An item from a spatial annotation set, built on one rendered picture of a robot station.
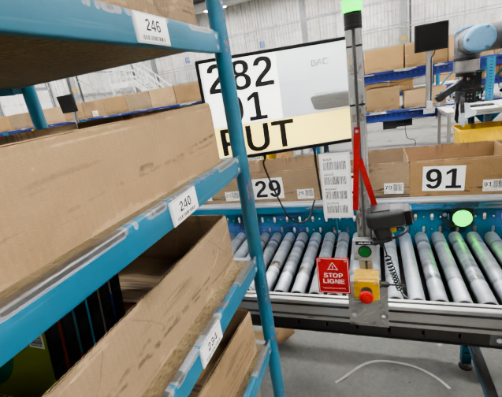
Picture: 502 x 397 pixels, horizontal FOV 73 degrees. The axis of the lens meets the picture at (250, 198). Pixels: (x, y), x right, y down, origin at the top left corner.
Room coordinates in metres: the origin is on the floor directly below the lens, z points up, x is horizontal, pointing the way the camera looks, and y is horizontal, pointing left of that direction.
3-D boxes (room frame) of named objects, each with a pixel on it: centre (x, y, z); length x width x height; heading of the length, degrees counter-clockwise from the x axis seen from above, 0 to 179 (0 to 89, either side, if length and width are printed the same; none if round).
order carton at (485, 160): (1.47, -0.93, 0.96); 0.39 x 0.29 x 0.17; 68
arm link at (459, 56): (1.39, -0.93, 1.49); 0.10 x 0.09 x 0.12; 160
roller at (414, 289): (1.13, -0.56, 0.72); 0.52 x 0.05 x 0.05; 158
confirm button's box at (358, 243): (0.90, -0.31, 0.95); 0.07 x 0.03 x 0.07; 68
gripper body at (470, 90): (1.39, -0.94, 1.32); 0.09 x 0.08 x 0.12; 69
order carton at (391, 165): (1.61, -0.57, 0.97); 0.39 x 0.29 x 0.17; 68
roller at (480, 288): (1.05, -0.74, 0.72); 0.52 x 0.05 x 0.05; 158
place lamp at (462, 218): (1.26, -0.85, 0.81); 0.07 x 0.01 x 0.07; 68
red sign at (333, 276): (0.93, -0.25, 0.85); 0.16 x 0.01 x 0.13; 68
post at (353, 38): (0.92, -0.32, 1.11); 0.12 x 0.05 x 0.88; 68
